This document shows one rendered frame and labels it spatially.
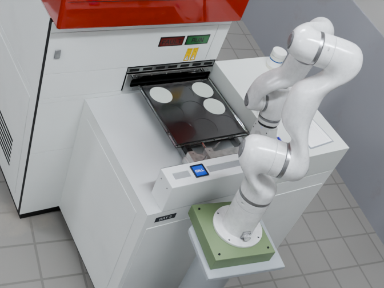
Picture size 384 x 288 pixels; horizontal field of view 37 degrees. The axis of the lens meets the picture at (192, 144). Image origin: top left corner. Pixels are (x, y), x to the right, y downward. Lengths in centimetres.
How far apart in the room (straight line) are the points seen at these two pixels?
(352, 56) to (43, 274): 180
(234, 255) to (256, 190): 27
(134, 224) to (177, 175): 28
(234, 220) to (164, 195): 27
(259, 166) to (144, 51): 82
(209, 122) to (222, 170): 33
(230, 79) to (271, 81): 62
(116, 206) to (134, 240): 17
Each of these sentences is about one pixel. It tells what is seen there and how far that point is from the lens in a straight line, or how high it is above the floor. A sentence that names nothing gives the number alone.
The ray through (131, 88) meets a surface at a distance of 251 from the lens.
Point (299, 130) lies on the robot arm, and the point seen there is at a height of 139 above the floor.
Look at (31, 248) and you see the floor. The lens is 294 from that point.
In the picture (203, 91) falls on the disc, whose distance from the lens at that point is 258.
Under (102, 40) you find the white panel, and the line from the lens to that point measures 228.
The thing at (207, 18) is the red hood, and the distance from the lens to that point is 239.
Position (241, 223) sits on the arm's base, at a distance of 204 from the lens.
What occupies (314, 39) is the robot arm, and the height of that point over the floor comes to 166.
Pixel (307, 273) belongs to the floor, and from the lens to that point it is 335.
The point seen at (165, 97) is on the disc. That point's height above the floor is 90.
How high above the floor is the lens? 244
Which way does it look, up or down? 42 degrees down
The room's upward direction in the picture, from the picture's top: 24 degrees clockwise
